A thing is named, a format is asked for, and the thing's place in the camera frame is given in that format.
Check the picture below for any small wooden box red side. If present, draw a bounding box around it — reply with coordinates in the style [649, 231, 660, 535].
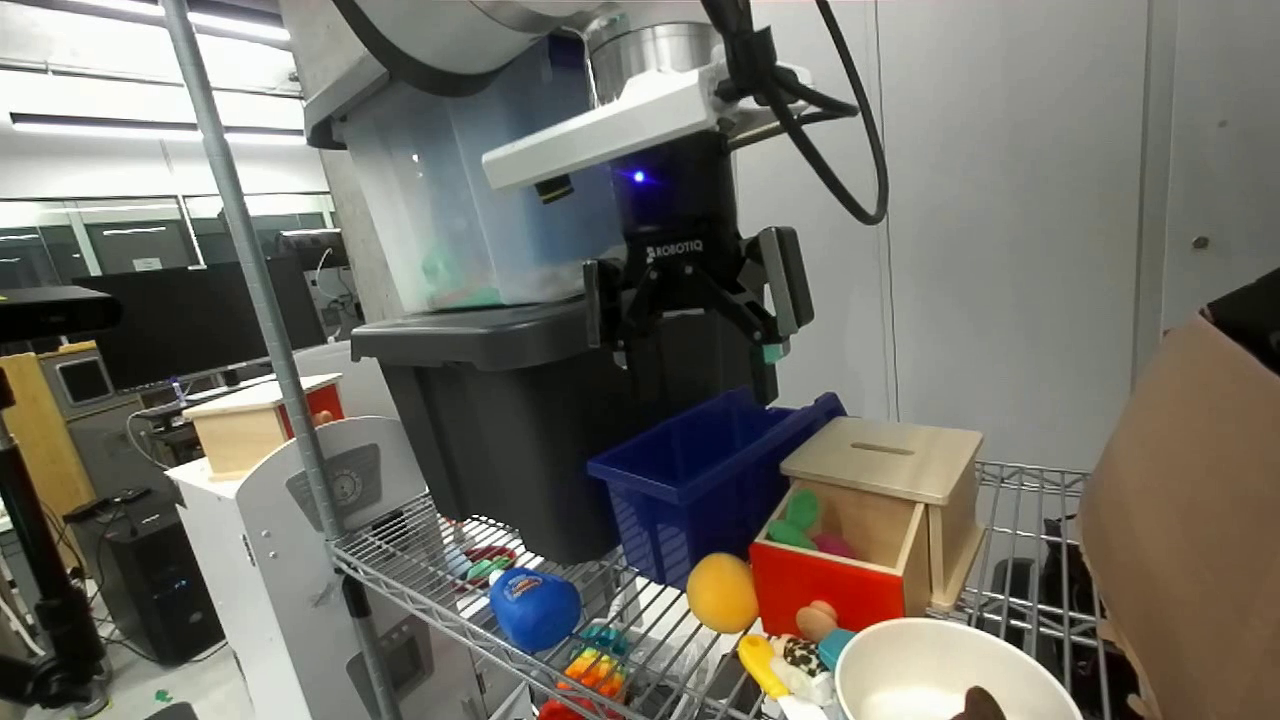
[178, 366, 349, 484]

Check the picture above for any yellow toy ball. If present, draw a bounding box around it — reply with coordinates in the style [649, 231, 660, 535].
[679, 548, 765, 634]

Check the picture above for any white black-spotted plush toy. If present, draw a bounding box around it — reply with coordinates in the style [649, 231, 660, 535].
[774, 633, 838, 708]

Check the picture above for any black camera stand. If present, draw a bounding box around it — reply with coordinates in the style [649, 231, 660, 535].
[0, 364, 106, 702]

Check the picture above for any blue plastic bin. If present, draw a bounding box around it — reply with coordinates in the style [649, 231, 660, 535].
[583, 387, 848, 591]

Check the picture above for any clear storage bin black lid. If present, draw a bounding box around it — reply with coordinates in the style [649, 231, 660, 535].
[298, 22, 743, 318]

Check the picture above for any metal wire shelf rack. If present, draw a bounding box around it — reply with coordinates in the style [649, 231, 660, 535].
[157, 0, 1135, 720]

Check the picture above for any blue bottle with white cap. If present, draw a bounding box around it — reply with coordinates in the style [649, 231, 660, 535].
[485, 562, 586, 659]

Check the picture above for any rainbow coloured toy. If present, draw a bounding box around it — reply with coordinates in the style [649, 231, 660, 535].
[534, 645, 633, 720]

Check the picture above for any toy knife with yellow handle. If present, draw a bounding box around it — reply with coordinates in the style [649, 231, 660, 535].
[733, 624, 802, 702]

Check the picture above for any black computer tower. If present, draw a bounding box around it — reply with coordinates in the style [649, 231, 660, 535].
[59, 484, 224, 669]

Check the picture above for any white bowl with teal band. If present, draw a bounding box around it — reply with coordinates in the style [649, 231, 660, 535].
[810, 613, 1085, 720]

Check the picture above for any small green red toy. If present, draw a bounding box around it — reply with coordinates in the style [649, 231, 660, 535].
[449, 535, 520, 591]

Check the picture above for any black storage tote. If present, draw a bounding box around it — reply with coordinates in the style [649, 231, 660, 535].
[349, 297, 780, 562]

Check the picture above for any brown animal plush toy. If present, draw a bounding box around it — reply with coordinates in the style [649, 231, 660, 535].
[949, 684, 1012, 720]

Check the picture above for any wooden box with red drawer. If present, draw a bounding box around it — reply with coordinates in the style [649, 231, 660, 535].
[746, 412, 988, 645]

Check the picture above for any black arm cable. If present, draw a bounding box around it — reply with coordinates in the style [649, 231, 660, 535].
[701, 0, 894, 227]

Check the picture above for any white cabinet machine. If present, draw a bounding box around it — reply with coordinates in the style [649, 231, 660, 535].
[164, 412, 470, 720]

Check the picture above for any brown cardboard box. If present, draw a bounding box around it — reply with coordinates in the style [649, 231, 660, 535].
[1070, 264, 1280, 720]

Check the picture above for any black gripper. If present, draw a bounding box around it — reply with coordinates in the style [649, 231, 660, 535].
[583, 126, 821, 371]

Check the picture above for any black computer monitor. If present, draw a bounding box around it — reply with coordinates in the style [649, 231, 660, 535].
[84, 252, 330, 396]

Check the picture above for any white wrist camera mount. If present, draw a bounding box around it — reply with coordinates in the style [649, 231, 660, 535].
[477, 62, 733, 196]

